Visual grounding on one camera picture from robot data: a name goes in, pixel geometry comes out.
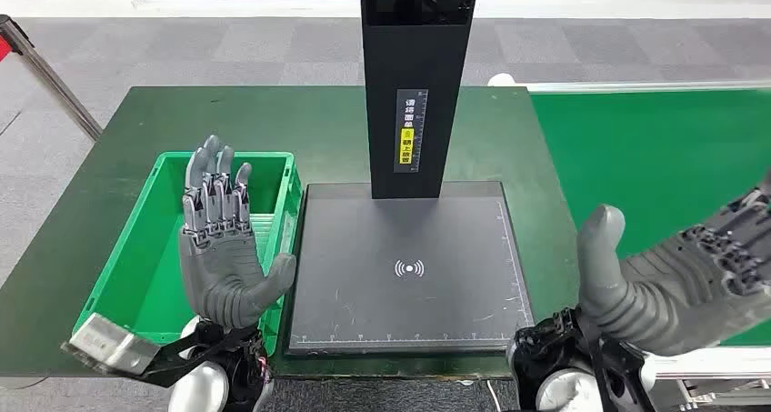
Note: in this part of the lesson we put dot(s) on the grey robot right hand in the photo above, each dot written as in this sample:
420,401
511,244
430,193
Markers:
674,301

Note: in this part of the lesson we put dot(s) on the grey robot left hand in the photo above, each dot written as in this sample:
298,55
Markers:
220,271

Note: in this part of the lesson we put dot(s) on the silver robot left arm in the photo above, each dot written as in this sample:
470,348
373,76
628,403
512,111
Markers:
202,391

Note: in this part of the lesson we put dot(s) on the green conveyor belt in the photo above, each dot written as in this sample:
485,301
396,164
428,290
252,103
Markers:
650,168

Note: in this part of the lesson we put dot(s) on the black inbound scanning machine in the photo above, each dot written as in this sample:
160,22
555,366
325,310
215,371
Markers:
409,301

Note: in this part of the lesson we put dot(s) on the white conveyor roller end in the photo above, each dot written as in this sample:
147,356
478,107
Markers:
501,79

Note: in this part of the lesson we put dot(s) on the green plastic crate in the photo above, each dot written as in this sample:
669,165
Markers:
150,277

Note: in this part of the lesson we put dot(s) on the metal barrier pole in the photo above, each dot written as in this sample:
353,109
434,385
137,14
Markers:
54,84

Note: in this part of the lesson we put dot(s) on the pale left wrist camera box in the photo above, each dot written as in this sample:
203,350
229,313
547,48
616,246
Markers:
111,346

